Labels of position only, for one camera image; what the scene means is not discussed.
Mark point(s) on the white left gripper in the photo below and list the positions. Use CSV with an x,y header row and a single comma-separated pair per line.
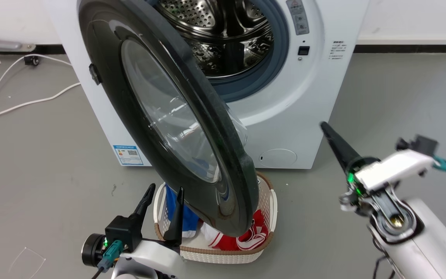
x,y
153,257

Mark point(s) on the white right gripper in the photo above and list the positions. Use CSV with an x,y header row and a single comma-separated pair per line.
x,y
389,170

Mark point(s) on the black round glass machine door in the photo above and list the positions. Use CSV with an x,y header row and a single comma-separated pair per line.
x,y
107,46

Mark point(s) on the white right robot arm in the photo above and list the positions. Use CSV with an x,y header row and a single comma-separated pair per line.
x,y
432,240

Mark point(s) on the white front-load washing machine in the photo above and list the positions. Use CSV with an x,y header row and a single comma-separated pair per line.
x,y
308,116

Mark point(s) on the black door lock socket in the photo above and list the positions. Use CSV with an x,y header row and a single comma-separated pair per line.
x,y
304,50

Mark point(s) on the grey rubber door gasket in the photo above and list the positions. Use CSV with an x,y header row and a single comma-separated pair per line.
x,y
281,58

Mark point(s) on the blue and white garment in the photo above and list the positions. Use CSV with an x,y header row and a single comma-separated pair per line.
x,y
190,223

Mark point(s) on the white crumpled garment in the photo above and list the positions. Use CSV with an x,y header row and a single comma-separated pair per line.
x,y
208,232

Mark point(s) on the round white filter cover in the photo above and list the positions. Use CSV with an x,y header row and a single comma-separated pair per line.
x,y
278,158

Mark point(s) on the blue energy label sticker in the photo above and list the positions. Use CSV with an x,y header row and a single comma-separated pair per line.
x,y
128,155

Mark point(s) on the red and white garment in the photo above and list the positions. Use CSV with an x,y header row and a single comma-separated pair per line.
x,y
230,242

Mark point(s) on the white woven laundry basket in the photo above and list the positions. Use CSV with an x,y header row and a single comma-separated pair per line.
x,y
223,255

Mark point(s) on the grey warning sticker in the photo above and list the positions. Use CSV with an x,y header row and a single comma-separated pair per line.
x,y
298,15

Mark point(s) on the perforated steel washer drum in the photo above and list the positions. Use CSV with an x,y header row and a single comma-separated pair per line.
x,y
207,19

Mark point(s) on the small black caster wheel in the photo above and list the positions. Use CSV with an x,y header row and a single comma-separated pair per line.
x,y
32,61

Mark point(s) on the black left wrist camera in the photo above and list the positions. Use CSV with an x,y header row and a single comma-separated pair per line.
x,y
122,232

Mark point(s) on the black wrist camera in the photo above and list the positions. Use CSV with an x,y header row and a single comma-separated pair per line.
x,y
420,145
122,232

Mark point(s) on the teal left camera connector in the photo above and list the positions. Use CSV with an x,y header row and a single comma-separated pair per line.
x,y
110,252

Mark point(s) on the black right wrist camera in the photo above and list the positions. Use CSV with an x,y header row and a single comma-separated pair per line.
x,y
420,145

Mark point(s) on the black wall baseboard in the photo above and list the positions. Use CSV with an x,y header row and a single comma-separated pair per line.
x,y
401,49

